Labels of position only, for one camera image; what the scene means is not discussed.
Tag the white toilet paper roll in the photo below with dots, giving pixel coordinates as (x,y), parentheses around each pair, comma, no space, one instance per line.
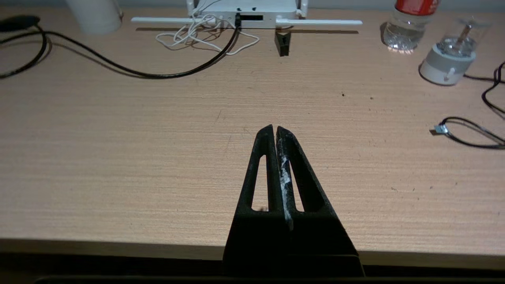
(96,15)

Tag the water bottle red cap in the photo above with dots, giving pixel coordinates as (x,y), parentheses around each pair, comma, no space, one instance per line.
(410,23)

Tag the small white clear humidifier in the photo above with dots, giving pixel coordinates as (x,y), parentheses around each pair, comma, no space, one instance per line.
(449,59)

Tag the white router with antennas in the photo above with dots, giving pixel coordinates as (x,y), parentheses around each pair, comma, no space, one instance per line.
(252,15)

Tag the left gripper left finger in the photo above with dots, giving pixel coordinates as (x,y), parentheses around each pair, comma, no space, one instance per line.
(252,236)

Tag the small black stand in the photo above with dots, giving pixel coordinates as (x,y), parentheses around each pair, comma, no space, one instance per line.
(282,43)

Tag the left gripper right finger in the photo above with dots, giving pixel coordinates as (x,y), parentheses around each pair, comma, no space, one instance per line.
(319,236)

